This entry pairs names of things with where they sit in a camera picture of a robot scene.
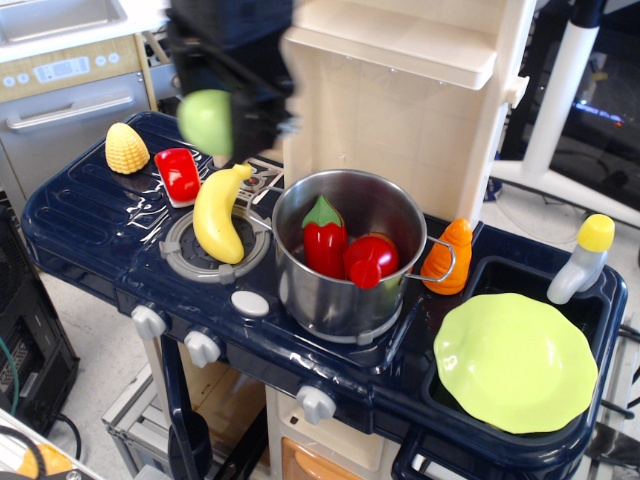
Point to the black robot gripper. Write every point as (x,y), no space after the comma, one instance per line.
(235,46)

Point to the green toy pear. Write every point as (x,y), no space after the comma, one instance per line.
(204,120)

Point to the light green plate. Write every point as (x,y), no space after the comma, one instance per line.
(515,363)

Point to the yellow toy banana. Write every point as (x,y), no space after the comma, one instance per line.
(212,214)

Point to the red toy chili pepper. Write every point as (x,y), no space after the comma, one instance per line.
(325,239)

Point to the yellow toy corn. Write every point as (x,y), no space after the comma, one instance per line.
(125,151)

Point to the cream toy kitchen cabinet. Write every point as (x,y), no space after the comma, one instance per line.
(414,91)

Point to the red toy tomato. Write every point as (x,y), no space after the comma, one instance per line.
(370,258)

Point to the grey oval button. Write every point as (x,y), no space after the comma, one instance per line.
(249,304)

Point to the stainless steel pot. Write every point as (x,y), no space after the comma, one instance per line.
(338,310)

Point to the orange toy carrot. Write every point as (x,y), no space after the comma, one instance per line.
(453,256)

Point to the grey left stove knob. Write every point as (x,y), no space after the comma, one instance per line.
(148,323)

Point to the grey stove knob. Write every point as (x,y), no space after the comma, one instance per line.
(316,404)
(202,349)
(148,323)

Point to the grey middle stove knob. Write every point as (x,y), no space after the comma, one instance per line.
(202,349)

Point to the white metal stand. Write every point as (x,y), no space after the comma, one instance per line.
(533,172)

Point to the grey right stove knob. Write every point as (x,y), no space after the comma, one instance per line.
(316,404)

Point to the black computer case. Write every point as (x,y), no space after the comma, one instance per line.
(38,364)

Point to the navy toy kitchen counter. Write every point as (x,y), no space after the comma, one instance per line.
(118,238)

